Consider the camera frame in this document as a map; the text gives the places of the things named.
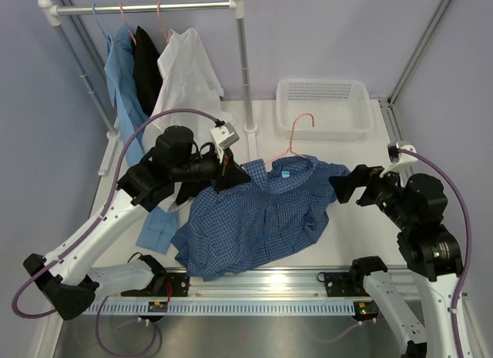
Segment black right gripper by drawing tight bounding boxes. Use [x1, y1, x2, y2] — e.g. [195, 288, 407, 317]
[328, 161, 415, 229]

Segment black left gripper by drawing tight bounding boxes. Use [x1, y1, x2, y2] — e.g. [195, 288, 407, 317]
[171, 144, 251, 194]

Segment blue checked shirt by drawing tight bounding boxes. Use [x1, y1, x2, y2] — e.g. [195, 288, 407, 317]
[172, 156, 349, 281]

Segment pink hanger of checked shirt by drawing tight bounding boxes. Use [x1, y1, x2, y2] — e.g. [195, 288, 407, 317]
[263, 112, 317, 167]

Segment white shirt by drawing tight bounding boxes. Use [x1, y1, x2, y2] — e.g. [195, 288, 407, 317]
[143, 28, 236, 150]

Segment pink hanger of white shirt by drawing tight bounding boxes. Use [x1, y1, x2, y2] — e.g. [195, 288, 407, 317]
[156, 1, 169, 45]

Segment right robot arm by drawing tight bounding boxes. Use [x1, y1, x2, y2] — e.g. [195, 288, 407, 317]
[329, 165, 469, 357]

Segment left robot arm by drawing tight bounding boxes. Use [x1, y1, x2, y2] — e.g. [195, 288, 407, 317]
[23, 121, 250, 320]

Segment light blue shirt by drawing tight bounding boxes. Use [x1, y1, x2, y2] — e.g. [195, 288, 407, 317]
[104, 26, 179, 255]

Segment black shirt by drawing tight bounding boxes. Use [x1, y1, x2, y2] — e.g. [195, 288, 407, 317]
[131, 26, 163, 116]

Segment pink hanger of black shirt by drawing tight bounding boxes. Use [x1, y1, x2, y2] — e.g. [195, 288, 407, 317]
[119, 2, 137, 47]

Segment blue hanger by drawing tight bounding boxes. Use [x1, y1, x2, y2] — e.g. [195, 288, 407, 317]
[92, 3, 109, 39]

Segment white plastic basket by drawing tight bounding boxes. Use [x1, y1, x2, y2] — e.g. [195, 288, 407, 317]
[274, 79, 375, 141]

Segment white clothes rack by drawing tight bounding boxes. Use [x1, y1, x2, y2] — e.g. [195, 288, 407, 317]
[37, 0, 258, 176]

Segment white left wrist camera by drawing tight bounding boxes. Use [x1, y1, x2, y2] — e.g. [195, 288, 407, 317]
[210, 122, 240, 150]

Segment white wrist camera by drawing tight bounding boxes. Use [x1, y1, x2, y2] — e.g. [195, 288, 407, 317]
[210, 122, 240, 150]
[380, 141, 418, 178]

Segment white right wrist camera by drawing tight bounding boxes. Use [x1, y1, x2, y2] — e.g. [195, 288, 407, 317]
[380, 141, 418, 178]

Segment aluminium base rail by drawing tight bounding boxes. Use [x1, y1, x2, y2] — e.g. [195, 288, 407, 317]
[88, 266, 469, 299]

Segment white slotted cable duct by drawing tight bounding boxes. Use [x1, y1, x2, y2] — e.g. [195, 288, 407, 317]
[84, 299, 356, 316]

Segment aluminium frame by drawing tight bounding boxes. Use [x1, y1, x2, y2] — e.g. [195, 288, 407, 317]
[71, 0, 441, 168]

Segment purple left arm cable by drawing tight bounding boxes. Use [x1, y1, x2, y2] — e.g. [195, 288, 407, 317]
[11, 108, 224, 320]

